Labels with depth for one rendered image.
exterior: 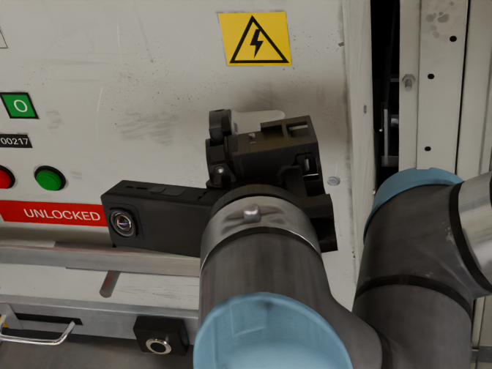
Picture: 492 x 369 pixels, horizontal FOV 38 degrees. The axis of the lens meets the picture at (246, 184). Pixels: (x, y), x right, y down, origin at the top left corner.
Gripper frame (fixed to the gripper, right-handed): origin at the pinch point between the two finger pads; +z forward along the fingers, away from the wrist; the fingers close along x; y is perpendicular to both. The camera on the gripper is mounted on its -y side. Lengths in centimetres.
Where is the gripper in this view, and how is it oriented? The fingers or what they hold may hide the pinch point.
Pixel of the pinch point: (224, 127)
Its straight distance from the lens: 64.2
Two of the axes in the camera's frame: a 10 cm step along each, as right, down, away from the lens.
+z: -0.4, -4.6, 8.9
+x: -1.5, -8.8, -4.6
